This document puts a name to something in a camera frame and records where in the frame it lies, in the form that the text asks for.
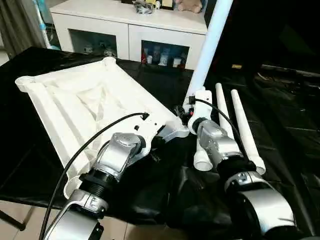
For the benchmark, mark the white plastic table leg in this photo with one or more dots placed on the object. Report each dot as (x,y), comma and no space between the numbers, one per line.
(221,105)
(210,45)
(245,130)
(203,162)

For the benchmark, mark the white plastic table top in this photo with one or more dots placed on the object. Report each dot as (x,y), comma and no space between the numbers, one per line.
(85,100)

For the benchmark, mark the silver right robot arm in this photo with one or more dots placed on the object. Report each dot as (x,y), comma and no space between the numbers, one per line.
(225,150)

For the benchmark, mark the brown teddy bear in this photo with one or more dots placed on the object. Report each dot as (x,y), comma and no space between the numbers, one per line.
(189,5)

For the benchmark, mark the white glass-door cabinet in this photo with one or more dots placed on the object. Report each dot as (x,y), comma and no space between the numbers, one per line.
(125,20)

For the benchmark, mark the small grey cabinet ornament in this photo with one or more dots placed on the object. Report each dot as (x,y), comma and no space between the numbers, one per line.
(144,6)

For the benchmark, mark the dark black cabinet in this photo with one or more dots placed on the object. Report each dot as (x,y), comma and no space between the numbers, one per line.
(270,30)

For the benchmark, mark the grey metal table leg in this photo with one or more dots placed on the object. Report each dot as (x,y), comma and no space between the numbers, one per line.
(12,220)

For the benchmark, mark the grey curtain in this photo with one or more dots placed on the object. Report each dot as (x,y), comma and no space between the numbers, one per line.
(17,25)

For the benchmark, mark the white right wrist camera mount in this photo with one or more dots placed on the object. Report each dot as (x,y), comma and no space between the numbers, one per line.
(197,105)

